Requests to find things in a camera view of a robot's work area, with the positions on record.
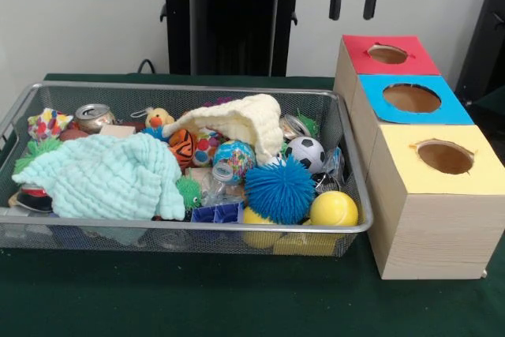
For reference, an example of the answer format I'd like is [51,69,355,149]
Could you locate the crushed clear plastic bottle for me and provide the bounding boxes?
[204,161,248,206]

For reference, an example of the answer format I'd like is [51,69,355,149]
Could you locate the wooden box with three holes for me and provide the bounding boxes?
[333,34,505,281]

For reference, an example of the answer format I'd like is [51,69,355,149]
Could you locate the cream waffle cloth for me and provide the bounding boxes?
[162,93,286,165]

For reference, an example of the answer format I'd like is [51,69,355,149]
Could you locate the black and white soccer ball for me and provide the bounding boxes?
[283,136,327,174]

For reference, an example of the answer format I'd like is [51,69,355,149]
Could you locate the globe print ball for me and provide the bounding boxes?
[212,139,257,185]

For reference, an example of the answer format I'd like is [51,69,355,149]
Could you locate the large blue spiky ball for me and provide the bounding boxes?
[243,154,316,226]

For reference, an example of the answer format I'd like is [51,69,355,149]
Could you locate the yellow tennis ball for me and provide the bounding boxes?
[309,189,359,227]

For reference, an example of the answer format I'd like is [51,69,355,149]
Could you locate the orange tiger striped plush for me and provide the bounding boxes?
[168,128,198,168]

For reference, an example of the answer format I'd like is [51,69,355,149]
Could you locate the yellow duck plush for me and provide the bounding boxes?
[144,107,175,129]

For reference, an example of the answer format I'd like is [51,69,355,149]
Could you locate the silver soda can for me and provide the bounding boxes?
[73,103,116,135]

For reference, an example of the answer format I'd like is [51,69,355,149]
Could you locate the mint green waffle cloth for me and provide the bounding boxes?
[11,133,186,222]

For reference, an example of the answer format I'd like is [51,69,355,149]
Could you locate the colourful polka dot pouch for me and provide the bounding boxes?
[26,107,75,143]

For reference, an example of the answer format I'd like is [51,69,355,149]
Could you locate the dark green tablecloth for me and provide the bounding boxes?
[0,72,505,337]

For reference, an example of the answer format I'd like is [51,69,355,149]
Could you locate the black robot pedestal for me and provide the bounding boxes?
[151,0,318,77]

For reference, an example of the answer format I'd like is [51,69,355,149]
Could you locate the black cable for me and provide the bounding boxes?
[137,59,169,74]

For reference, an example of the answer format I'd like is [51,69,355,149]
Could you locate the wire mesh bin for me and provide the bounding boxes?
[0,81,374,256]

